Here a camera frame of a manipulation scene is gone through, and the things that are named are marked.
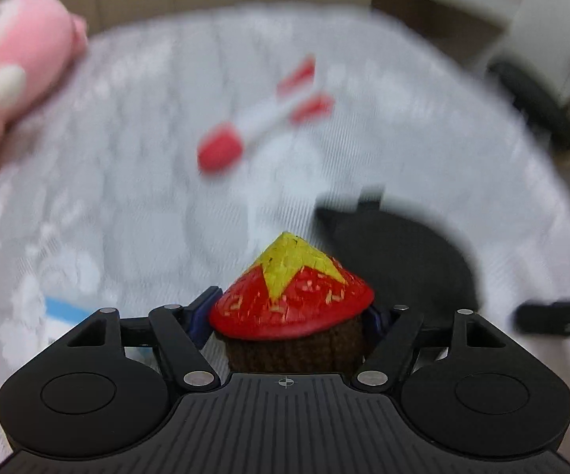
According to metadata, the pink plush rabbit toy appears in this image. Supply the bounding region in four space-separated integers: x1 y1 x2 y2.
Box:
0 0 88 142

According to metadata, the blue white wipes pack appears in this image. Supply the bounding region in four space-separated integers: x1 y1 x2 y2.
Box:
45 296 91 326

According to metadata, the quilted grey bed cover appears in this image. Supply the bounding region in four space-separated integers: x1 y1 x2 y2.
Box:
0 6 570 462

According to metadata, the red white toy rocket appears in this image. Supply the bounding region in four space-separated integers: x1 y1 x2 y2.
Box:
196 56 334 173

